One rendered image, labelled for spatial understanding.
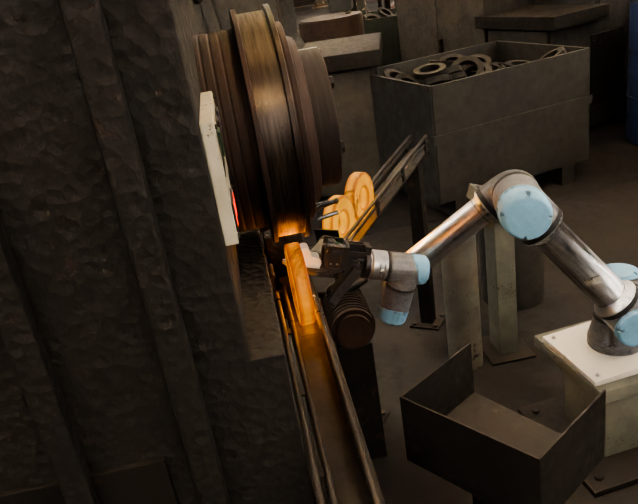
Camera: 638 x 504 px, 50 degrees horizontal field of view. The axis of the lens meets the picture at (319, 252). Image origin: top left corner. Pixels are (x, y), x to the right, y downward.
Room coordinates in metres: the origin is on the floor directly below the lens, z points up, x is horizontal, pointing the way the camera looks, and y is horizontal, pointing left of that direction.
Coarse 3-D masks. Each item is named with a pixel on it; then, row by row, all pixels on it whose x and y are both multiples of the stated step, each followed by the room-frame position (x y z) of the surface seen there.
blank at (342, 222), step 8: (344, 200) 1.87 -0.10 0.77; (328, 208) 1.82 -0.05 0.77; (336, 208) 1.82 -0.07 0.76; (344, 208) 1.86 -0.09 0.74; (352, 208) 1.91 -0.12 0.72; (336, 216) 1.81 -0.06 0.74; (344, 216) 1.88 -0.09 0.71; (352, 216) 1.90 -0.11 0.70; (328, 224) 1.79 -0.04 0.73; (336, 224) 1.81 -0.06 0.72; (344, 224) 1.88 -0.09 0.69; (352, 224) 1.89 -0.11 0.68; (344, 232) 1.85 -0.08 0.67; (352, 232) 1.89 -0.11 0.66
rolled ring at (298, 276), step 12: (288, 252) 1.38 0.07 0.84; (300, 252) 1.37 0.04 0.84; (288, 264) 1.45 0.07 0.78; (300, 264) 1.34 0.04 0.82; (300, 276) 1.32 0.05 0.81; (300, 288) 1.31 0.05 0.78; (300, 300) 1.31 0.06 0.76; (312, 300) 1.31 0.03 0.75; (300, 312) 1.31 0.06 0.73; (312, 312) 1.32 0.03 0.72
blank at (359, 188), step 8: (352, 176) 1.98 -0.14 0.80; (360, 176) 1.98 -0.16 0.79; (368, 176) 2.03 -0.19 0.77; (352, 184) 1.95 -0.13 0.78; (360, 184) 1.97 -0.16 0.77; (368, 184) 2.02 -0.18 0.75; (344, 192) 1.94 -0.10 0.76; (352, 192) 1.93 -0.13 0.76; (360, 192) 2.03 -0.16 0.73; (368, 192) 2.02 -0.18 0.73; (352, 200) 1.92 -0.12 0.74; (360, 200) 2.02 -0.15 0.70; (368, 200) 2.01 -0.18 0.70; (360, 208) 1.95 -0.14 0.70
